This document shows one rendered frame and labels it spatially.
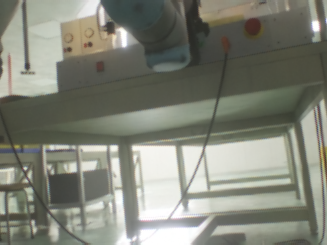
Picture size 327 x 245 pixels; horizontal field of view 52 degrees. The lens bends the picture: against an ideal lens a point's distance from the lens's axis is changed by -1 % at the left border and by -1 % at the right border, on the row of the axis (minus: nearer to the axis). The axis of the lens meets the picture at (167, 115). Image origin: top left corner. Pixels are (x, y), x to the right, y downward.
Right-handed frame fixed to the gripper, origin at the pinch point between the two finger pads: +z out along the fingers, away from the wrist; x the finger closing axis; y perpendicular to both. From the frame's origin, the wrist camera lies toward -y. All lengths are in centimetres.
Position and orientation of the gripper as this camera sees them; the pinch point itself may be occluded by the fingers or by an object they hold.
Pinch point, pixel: (198, 41)
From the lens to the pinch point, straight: 89.9
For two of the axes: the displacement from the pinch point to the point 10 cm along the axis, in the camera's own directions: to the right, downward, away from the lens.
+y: -1.1, -9.9, 1.3
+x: -9.5, 1.5, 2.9
